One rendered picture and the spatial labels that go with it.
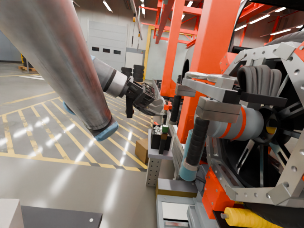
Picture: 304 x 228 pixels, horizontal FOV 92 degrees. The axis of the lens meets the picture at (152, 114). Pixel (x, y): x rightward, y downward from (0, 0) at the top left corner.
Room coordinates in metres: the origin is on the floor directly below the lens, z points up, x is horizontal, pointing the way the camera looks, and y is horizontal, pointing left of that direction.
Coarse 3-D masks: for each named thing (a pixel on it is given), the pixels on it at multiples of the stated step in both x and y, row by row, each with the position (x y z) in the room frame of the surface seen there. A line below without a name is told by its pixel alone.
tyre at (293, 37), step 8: (296, 32) 0.54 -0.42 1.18; (280, 40) 0.58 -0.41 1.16; (288, 40) 0.55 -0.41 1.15; (296, 40) 0.52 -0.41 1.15; (224, 160) 0.66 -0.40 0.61; (256, 208) 0.42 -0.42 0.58; (264, 208) 0.39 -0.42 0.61; (272, 208) 0.37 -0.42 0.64; (280, 208) 0.35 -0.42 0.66; (288, 208) 0.34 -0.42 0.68; (296, 208) 0.32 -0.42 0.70; (264, 216) 0.38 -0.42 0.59; (272, 216) 0.36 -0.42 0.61; (280, 216) 0.34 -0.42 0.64; (288, 216) 0.33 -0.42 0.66; (296, 216) 0.31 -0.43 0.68; (280, 224) 0.34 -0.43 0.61; (288, 224) 0.32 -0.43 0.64; (296, 224) 0.31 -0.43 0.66
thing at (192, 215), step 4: (188, 208) 0.76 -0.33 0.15; (192, 208) 0.77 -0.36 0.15; (188, 212) 0.75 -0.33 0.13; (192, 212) 0.74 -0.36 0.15; (188, 216) 0.73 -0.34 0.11; (192, 216) 0.69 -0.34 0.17; (196, 216) 0.72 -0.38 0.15; (188, 220) 0.72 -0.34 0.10; (192, 220) 0.67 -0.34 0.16; (196, 220) 0.69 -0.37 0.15; (192, 224) 0.66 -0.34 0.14; (196, 224) 0.66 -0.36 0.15
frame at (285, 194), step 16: (256, 48) 0.57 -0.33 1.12; (272, 48) 0.49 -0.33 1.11; (288, 48) 0.44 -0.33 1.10; (240, 64) 0.66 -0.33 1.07; (288, 64) 0.42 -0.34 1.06; (208, 144) 0.70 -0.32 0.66; (208, 160) 0.65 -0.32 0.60; (288, 160) 0.32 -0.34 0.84; (224, 176) 0.52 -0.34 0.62; (288, 176) 0.30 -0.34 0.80; (240, 192) 0.41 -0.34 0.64; (256, 192) 0.36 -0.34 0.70; (272, 192) 0.32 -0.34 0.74; (288, 192) 0.29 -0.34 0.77
